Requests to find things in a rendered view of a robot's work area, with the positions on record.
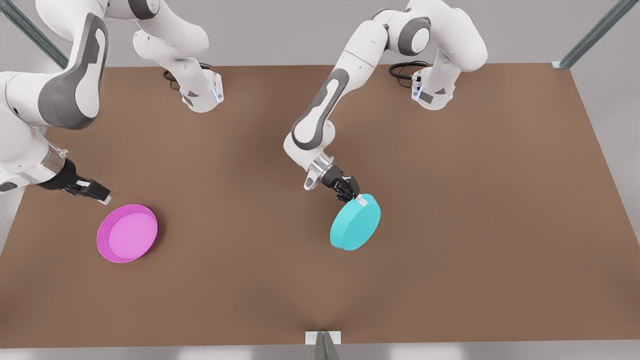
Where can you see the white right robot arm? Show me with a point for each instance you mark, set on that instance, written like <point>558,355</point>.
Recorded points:
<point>75,75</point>

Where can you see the silver frame post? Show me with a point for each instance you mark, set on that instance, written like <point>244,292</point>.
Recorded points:
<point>595,32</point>
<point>325,346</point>
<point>30,30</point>

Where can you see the pink plate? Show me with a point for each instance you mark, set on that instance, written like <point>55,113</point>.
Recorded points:
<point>127,233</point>

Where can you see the blue plate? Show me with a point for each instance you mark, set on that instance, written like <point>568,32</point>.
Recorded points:
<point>356,223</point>

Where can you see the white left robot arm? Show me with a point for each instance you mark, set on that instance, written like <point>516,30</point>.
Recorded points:
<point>360,55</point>

